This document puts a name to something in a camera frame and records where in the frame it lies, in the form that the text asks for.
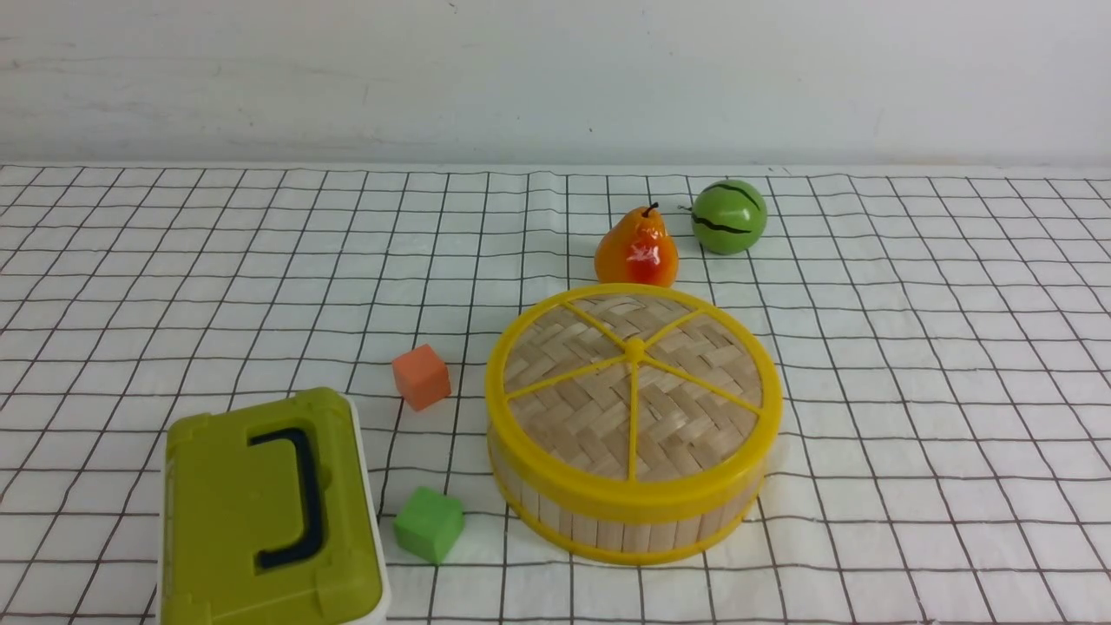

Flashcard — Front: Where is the yellow woven bamboo steamer lid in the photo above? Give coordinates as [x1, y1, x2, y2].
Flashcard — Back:
[486, 284, 783, 523]

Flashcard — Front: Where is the yellow bamboo steamer basket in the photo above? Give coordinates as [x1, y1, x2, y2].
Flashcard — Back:
[487, 438, 765, 566]

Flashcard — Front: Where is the orange toy pear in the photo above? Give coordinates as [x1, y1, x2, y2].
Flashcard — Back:
[594, 202, 680, 288]

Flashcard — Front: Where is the orange foam cube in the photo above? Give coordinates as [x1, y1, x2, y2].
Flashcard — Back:
[391, 344, 451, 411]

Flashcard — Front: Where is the green toy watermelon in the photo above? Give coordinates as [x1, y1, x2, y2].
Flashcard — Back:
[687, 181, 767, 254]

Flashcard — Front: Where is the green foam cube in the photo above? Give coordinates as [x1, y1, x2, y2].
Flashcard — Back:
[393, 487, 466, 565]

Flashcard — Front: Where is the green lidded plastic box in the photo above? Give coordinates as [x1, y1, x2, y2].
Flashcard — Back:
[156, 387, 391, 624]

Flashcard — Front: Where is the white grid tablecloth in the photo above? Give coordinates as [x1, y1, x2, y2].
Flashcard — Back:
[1, 163, 1110, 624]

